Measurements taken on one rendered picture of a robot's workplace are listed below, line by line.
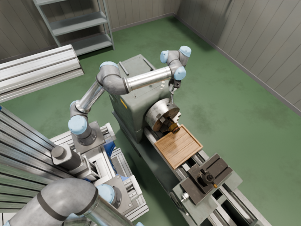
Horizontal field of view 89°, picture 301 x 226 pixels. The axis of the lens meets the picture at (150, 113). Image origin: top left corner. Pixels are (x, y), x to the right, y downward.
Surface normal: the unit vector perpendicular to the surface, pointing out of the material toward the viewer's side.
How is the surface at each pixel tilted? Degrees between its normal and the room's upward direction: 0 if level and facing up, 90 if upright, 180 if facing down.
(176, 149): 0
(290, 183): 0
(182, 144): 0
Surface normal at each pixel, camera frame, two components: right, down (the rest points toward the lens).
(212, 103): 0.01, -0.54
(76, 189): 0.62, -0.62
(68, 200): 0.66, -0.24
